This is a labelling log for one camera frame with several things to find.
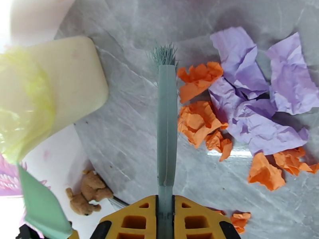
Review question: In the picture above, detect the mint green hand brush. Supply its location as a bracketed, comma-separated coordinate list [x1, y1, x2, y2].
[146, 41, 180, 239]

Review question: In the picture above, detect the purple paper scrap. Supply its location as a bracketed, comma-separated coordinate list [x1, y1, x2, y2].
[208, 76, 309, 157]
[266, 31, 319, 116]
[210, 26, 271, 101]

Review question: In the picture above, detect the brown teddy bear plush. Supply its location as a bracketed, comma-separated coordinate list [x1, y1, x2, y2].
[65, 169, 114, 216]

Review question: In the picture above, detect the orange paper scrap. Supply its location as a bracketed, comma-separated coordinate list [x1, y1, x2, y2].
[273, 146, 319, 176]
[205, 130, 234, 162]
[230, 211, 252, 234]
[176, 61, 224, 104]
[247, 152, 286, 192]
[177, 100, 228, 149]

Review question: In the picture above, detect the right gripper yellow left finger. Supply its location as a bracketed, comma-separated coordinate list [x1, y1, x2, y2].
[89, 194, 159, 239]

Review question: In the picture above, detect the cream plastic trash bin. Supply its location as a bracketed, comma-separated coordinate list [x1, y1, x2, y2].
[0, 35, 109, 137]

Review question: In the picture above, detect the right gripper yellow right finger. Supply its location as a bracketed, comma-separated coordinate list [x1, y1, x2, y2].
[173, 194, 241, 239]

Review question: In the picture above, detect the mint green dustpan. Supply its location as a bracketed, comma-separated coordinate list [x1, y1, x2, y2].
[17, 163, 74, 239]

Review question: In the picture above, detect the yellow plastic bin liner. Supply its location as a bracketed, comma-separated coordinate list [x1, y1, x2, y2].
[0, 45, 56, 165]

